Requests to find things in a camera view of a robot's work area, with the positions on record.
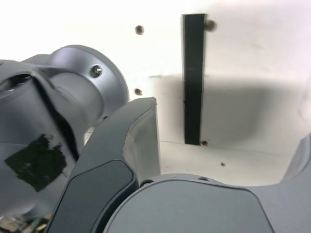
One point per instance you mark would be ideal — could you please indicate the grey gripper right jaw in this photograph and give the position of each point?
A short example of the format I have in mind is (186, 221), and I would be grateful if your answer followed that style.
(194, 208)

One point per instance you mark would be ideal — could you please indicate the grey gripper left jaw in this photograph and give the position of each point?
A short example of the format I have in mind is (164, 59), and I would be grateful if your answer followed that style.
(97, 170)

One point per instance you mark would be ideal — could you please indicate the black tape strip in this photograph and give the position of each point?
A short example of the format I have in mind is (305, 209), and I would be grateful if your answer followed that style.
(193, 80)

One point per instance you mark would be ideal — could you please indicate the black tape patch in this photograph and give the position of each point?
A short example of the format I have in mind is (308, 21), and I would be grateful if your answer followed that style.
(36, 165)

